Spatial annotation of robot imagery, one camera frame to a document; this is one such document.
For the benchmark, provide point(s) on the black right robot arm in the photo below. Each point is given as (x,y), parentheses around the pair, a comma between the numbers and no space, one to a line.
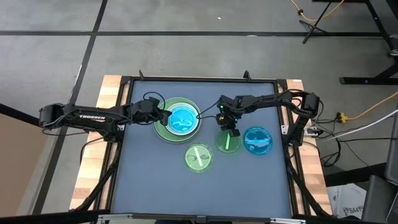
(273,98)

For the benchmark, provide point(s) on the blue-grey table mat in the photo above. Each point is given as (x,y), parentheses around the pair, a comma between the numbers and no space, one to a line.
(202,193)

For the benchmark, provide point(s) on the black table frame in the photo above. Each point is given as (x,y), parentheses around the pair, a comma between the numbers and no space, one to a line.
(186,78)

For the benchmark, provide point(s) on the large green plastic plate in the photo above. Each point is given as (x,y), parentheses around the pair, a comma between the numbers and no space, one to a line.
(191,135)

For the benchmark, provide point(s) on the white printed box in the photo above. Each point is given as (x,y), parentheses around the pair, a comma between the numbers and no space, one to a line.
(345,199)

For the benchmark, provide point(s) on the white power adapter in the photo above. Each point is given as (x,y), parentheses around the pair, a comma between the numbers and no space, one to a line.
(312,132)

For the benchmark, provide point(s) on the black desk base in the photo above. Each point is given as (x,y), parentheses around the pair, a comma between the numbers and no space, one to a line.
(351,175)

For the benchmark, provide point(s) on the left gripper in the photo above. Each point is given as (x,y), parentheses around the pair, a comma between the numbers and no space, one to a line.
(146,110)

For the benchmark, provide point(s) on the transparent blue plastic plate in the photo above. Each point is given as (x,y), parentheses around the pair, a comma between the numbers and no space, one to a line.
(183,121)
(258,147)

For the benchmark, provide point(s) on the transparent green plastic plate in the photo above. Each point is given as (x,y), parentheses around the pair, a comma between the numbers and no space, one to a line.
(224,146)
(191,161)

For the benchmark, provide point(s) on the grey chair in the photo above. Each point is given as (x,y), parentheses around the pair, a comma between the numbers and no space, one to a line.
(377,199)

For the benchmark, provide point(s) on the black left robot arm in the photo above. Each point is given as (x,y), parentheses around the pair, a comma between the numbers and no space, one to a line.
(93,117)

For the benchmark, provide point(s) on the brown partition panel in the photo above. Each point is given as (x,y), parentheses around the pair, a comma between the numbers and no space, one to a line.
(18,161)

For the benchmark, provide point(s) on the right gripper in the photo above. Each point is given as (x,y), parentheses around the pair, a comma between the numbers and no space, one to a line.
(231,109)

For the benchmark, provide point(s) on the thin black tripod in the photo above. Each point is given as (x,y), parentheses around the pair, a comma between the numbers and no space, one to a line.
(312,27)

